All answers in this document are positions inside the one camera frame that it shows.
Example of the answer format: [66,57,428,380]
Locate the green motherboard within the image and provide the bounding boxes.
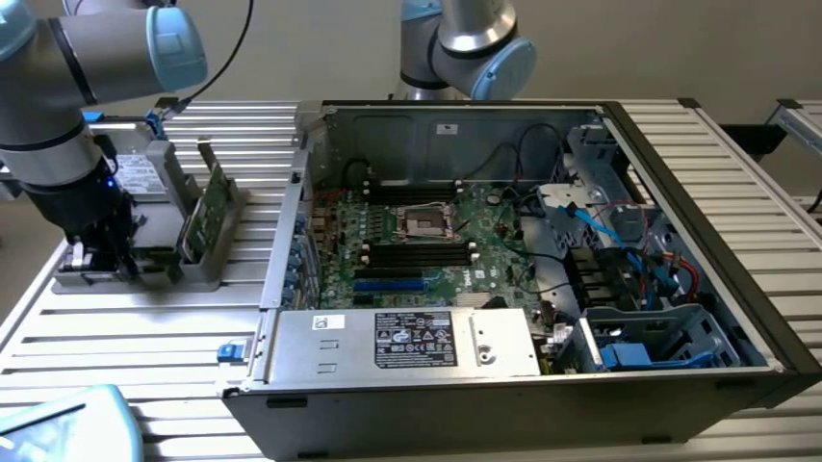
[307,181,562,338]

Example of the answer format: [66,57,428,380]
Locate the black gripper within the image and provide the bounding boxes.
[17,166,143,285]

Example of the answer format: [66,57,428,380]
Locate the grey metal disk bay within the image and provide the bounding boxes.
[532,123,658,247]

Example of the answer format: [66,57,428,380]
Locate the grey parts rack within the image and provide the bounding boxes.
[50,111,253,295]

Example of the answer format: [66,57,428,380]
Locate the black looped wire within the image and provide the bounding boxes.
[511,122,567,194]

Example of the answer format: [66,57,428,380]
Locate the blue case latch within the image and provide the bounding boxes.
[216,339,249,363]

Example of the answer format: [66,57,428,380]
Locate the blue expansion slot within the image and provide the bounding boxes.
[353,279,431,293]

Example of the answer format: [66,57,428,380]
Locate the black power wire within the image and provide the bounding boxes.
[511,249,583,302]

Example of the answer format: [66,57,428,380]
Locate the green graphics card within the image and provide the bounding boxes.
[179,138,236,264]

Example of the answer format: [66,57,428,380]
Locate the silver hard disk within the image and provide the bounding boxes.
[113,141,188,252]

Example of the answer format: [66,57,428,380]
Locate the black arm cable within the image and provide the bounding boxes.
[171,0,257,110]

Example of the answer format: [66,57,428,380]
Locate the teal plastic cover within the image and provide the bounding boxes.
[0,383,147,462]

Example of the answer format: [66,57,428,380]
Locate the grey disk bay blue clips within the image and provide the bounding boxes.
[575,302,747,374]

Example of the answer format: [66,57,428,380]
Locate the metal slat side table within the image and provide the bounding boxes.
[768,98,822,156]

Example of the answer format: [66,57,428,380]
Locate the CPU socket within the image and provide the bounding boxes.
[389,203,461,243]

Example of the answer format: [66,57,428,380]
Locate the black open PC case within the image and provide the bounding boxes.
[221,98,822,461]

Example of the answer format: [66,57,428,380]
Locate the silver power supply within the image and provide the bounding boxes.
[260,307,562,382]

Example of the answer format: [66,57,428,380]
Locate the red wire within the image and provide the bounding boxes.
[666,248,702,291]

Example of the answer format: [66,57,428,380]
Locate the black expansion slot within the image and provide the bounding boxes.
[355,269,427,281]

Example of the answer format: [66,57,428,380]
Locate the blue flat wire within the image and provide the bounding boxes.
[560,203,676,295]

